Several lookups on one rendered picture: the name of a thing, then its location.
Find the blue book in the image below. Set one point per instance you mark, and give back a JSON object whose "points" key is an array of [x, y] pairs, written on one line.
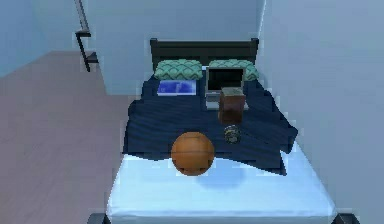
{"points": [[176, 87]]}

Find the black framed bed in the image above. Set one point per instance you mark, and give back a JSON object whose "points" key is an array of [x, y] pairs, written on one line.
{"points": [[216, 196]]}

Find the brown box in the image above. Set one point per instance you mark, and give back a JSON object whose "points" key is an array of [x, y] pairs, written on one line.
{"points": [[231, 105]]}

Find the small dark round ball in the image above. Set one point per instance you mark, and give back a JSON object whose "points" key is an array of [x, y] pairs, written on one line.
{"points": [[232, 134]]}

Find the grey open laptop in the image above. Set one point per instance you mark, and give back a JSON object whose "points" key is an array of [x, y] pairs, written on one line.
{"points": [[225, 80]]}

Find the orange basketball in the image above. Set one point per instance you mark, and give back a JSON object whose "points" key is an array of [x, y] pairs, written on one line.
{"points": [[192, 153]]}

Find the dark blue blanket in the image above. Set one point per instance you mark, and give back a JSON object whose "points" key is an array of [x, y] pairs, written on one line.
{"points": [[160, 123]]}

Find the green patterned pillow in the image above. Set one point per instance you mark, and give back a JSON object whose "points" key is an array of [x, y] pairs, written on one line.
{"points": [[178, 69], [251, 70]]}

